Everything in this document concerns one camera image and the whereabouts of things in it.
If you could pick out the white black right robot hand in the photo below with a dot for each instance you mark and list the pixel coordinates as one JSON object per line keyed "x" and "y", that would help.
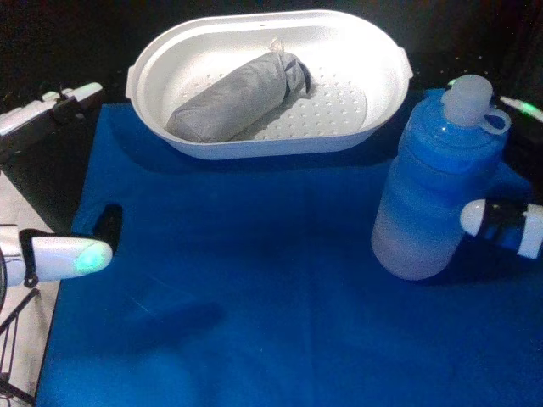
{"x": 530, "y": 229}

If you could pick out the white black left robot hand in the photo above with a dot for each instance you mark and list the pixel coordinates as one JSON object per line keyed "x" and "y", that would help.
{"x": 63, "y": 256}

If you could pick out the blue white water bottle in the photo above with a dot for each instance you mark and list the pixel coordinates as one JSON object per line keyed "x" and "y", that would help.
{"x": 432, "y": 191}

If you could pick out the grey cloth bundle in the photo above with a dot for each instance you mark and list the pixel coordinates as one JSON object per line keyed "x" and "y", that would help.
{"x": 237, "y": 102}

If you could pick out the blue table cloth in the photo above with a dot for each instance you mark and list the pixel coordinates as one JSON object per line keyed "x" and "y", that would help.
{"x": 254, "y": 275}

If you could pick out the white oval perforated basin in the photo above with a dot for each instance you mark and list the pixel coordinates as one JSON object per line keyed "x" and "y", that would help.
{"x": 191, "y": 63}

